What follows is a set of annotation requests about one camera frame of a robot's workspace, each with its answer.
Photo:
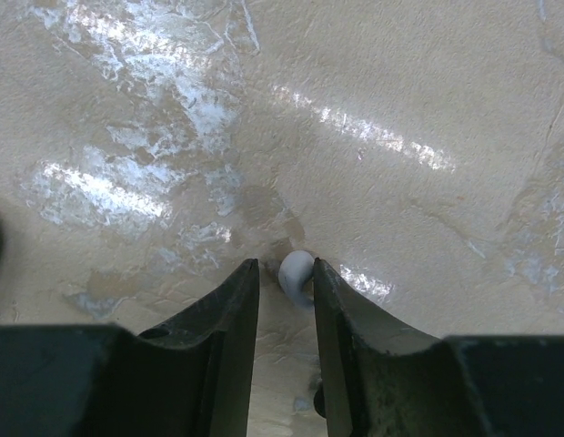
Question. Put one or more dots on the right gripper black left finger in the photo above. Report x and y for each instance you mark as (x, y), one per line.
(189, 375)

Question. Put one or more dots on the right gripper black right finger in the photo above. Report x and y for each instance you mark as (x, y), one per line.
(382, 377)

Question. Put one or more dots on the white earbud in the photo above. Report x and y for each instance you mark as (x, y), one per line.
(295, 271)

